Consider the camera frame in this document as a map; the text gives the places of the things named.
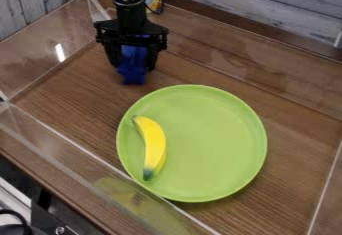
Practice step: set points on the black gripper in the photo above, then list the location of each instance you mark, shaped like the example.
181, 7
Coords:
150, 36

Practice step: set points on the blue star-shaped block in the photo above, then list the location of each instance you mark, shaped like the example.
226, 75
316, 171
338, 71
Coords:
133, 64

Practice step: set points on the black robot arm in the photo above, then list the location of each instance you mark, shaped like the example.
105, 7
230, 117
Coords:
131, 13

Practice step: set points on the green plate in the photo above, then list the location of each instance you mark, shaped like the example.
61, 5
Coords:
217, 143

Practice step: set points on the yellow toy banana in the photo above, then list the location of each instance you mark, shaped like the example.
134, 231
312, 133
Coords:
155, 145

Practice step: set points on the black metal bracket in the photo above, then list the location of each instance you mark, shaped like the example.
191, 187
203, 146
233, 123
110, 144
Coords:
54, 217

